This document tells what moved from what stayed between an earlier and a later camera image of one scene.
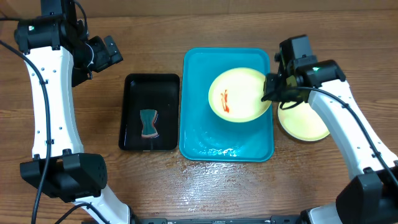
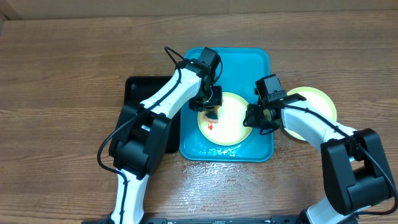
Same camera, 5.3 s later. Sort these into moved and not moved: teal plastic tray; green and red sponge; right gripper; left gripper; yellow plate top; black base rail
Moved: green and red sponge; right gripper; left gripper; yellow plate top
Not moved: black base rail; teal plastic tray
